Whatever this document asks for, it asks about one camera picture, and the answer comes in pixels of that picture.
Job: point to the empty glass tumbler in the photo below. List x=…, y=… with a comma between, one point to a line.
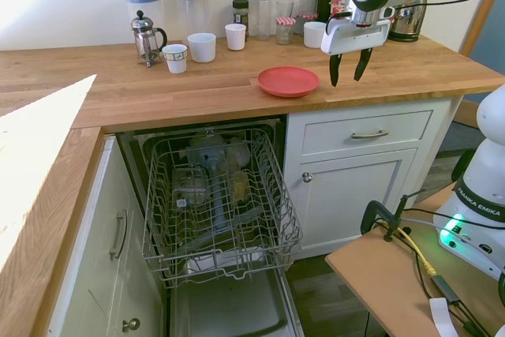
x=284, y=8

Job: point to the stainless steel kettle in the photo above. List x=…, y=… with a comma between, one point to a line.
x=406, y=23

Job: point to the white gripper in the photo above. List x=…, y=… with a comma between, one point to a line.
x=355, y=37

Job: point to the short white cup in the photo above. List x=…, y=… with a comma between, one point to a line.
x=314, y=35

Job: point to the coffee jar dark lid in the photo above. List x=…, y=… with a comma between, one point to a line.
x=240, y=13

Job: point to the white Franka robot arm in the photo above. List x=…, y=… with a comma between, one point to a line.
x=483, y=179

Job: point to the clear bowl in rack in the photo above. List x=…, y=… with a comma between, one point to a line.
x=239, y=154

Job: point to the white corner cabinet door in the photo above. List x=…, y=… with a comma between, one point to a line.
x=90, y=274

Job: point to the clear pitcher dark blue lid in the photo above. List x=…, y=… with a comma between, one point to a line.
x=190, y=9

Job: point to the patterned paper cup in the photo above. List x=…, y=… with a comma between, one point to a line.
x=175, y=58

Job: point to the steel dishwasher door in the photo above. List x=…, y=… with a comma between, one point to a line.
x=236, y=305

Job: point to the wooden robot mounting board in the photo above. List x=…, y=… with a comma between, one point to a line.
x=386, y=274

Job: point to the clear bottle green cap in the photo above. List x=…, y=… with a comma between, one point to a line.
x=263, y=15

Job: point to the yellowish glass in rack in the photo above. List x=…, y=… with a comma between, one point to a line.
x=239, y=187

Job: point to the slim white cup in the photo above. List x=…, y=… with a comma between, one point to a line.
x=235, y=37

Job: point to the grey dishwasher spray tube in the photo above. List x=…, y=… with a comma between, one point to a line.
x=218, y=195

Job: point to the clear glass in rack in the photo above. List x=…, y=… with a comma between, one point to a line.
x=189, y=187

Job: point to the black metal clamp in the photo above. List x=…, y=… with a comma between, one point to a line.
x=371, y=210

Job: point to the red plastic plate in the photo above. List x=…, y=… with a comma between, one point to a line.
x=288, y=81

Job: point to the glass French press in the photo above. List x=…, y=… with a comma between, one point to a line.
x=147, y=39

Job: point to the round metal cabinet knob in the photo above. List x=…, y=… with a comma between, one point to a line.
x=130, y=325

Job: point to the wooden door frame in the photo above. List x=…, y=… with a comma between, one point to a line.
x=479, y=17

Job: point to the glass jar red checked lid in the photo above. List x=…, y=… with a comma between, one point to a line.
x=285, y=31
x=305, y=19

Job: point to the wide white cup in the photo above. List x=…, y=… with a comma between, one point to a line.
x=202, y=48

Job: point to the round metal door knob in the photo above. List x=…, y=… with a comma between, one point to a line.
x=307, y=177

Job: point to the tall clear glass jar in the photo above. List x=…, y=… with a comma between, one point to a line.
x=308, y=1

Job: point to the white cabinet drawer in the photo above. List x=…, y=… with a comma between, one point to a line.
x=327, y=132

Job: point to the clear pitcher light blue lid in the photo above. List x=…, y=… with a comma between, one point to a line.
x=141, y=1

